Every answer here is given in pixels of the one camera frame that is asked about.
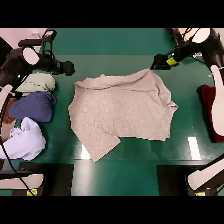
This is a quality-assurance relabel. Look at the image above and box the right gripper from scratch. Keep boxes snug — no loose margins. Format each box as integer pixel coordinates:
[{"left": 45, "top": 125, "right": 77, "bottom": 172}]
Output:
[{"left": 149, "top": 52, "right": 179, "bottom": 71}]

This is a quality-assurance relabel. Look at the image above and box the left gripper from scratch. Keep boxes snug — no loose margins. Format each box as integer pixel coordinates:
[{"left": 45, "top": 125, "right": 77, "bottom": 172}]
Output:
[{"left": 49, "top": 59, "right": 77, "bottom": 77}]

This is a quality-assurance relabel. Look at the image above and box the beige long-sleeved shirt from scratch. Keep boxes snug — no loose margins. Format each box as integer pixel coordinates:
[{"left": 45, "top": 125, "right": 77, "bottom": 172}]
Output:
[{"left": 67, "top": 68, "right": 179, "bottom": 164}]

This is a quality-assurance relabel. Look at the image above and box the pale green garment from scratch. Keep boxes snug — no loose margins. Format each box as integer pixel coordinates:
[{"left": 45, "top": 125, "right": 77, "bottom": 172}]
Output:
[{"left": 14, "top": 72, "right": 57, "bottom": 95}]

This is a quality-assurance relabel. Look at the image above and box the dark blue garment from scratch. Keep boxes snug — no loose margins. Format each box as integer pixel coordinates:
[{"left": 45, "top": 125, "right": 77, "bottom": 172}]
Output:
[{"left": 7, "top": 91, "right": 58, "bottom": 125}]

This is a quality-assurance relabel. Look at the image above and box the red garment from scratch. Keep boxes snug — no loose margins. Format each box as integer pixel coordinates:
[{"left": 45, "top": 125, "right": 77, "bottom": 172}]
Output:
[{"left": 198, "top": 83, "right": 224, "bottom": 144}]

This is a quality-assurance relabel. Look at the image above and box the white garment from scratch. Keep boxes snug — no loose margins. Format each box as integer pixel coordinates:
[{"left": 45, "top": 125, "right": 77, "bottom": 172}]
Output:
[{"left": 0, "top": 116, "right": 47, "bottom": 162}]

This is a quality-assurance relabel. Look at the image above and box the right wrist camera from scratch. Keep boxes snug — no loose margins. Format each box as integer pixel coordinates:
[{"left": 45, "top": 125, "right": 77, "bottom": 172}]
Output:
[{"left": 166, "top": 28, "right": 186, "bottom": 48}]

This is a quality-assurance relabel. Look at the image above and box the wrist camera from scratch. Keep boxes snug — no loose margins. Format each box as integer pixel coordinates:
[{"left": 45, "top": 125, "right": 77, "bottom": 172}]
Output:
[
  {"left": 166, "top": 28, "right": 186, "bottom": 48},
  {"left": 17, "top": 29, "right": 58, "bottom": 54}
]

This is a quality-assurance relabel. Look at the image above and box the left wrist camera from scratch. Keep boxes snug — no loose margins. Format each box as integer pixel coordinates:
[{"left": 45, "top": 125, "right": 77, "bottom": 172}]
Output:
[{"left": 17, "top": 29, "right": 58, "bottom": 54}]

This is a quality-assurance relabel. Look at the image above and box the black cable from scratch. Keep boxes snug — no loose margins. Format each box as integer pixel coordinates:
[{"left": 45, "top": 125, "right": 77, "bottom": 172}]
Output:
[{"left": 0, "top": 95, "right": 37, "bottom": 197}]

